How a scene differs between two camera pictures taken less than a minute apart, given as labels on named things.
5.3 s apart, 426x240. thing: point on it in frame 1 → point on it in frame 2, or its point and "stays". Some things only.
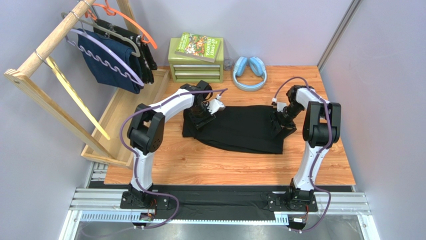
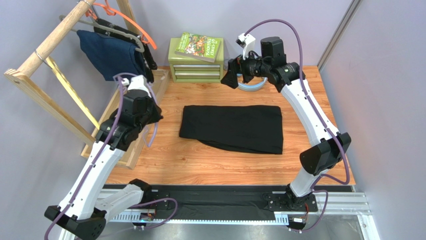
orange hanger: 115,12 stays
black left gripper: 200,121 → 157,115
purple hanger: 99,59 → 155,97
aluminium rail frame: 104,205 stays
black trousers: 245,128 stays
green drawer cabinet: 185,69 stays
